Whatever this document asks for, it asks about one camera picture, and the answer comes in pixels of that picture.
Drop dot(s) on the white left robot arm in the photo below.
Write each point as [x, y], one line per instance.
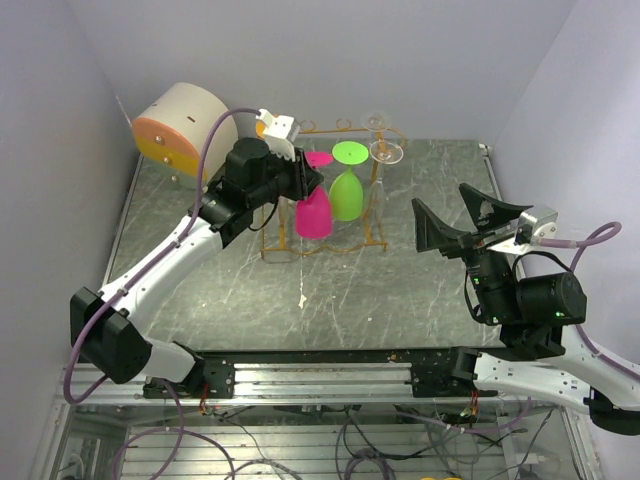
[106, 325]

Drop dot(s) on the white round drawer box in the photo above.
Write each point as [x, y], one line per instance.
[171, 132]

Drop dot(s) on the clear small wine glass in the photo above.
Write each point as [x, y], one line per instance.
[384, 154]

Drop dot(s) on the gold wire glass rack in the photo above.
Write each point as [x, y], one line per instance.
[286, 208]

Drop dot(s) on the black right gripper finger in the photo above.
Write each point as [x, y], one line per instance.
[488, 213]
[431, 233]

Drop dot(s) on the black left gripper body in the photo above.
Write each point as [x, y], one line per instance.
[293, 177]

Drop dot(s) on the pink plastic wine glass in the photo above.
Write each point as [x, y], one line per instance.
[313, 215]

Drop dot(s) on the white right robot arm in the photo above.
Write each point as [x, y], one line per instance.
[524, 280]

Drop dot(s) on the yellow plastic wine glass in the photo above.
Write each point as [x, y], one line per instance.
[260, 128]

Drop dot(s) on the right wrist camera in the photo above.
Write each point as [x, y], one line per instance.
[534, 224]

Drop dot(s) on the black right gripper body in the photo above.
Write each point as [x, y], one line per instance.
[479, 241]

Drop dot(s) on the green plastic wine glass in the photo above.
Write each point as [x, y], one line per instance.
[346, 194]

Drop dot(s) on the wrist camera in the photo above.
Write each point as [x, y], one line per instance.
[534, 224]
[280, 133]

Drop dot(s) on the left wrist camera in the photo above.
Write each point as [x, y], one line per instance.
[280, 133]

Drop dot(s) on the aluminium mounting rail frame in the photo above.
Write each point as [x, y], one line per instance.
[373, 376]

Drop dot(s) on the clear wide wine glass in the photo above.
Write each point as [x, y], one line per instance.
[377, 122]

